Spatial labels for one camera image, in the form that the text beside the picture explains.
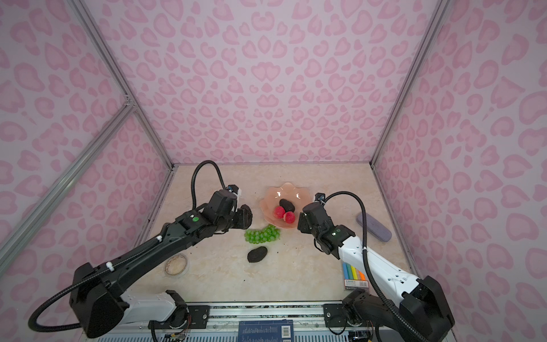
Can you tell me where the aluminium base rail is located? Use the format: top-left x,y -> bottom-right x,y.
96,301 -> 375,341

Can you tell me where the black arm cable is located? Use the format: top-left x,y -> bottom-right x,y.
28,160 -> 227,333
320,191 -> 428,342

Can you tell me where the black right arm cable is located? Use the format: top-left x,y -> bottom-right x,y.
320,191 -> 428,342

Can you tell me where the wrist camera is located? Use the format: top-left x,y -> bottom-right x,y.
314,192 -> 326,204
226,185 -> 242,198

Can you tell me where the green fake grape bunch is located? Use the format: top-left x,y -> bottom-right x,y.
244,225 -> 281,245

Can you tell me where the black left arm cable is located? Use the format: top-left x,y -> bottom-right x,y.
28,160 -> 227,333

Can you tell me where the pack of coloured markers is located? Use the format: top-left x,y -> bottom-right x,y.
342,263 -> 369,290

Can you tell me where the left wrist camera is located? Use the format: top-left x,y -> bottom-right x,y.
226,185 -> 242,198

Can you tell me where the purple glasses case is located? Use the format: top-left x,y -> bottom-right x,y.
366,213 -> 393,242

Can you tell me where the red fake apple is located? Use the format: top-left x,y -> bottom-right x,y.
273,206 -> 286,219

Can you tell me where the dark avocado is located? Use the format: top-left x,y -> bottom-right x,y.
247,246 -> 268,264
279,199 -> 296,212

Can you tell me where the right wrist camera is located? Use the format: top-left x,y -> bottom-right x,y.
314,192 -> 326,204

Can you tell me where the diagonal aluminium frame bar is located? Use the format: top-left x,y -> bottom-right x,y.
1,101 -> 134,274

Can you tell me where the pink glass fruit bowl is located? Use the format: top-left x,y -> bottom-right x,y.
259,182 -> 313,229

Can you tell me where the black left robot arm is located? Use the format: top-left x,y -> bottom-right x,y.
69,185 -> 252,339

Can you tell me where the aluminium corner frame rail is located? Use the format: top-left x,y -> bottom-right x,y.
67,0 -> 175,171

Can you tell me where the blue barcode label box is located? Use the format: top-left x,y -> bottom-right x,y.
237,319 -> 295,342

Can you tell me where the small round clear dish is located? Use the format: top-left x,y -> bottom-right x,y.
164,254 -> 189,276

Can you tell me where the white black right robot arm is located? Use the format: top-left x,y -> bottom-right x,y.
298,202 -> 455,341

